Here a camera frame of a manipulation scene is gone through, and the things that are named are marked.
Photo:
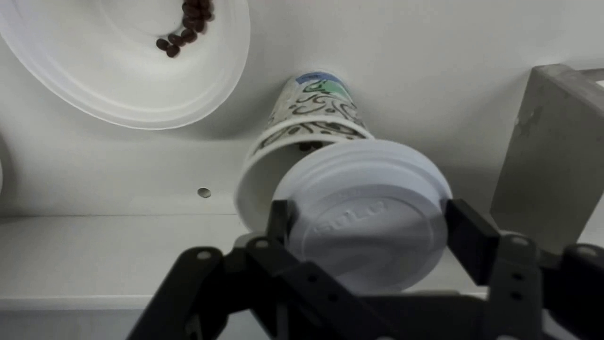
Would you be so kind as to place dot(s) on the white plastic cup lid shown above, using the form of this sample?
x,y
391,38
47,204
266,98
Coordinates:
x,y
370,214

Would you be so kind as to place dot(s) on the coffee beans in bowl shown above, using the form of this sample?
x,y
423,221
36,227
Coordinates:
x,y
194,21

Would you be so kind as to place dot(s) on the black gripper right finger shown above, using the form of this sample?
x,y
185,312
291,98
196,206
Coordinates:
x,y
525,280

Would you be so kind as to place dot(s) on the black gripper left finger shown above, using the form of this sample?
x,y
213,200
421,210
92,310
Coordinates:
x,y
287,297

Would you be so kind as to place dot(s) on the metal napkin holder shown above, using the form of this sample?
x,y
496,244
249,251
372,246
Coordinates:
x,y
551,178

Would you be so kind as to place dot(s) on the white foam bowl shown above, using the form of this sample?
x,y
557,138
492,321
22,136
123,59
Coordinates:
x,y
102,57

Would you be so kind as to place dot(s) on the patterned paper cup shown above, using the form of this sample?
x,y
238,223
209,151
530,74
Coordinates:
x,y
311,110

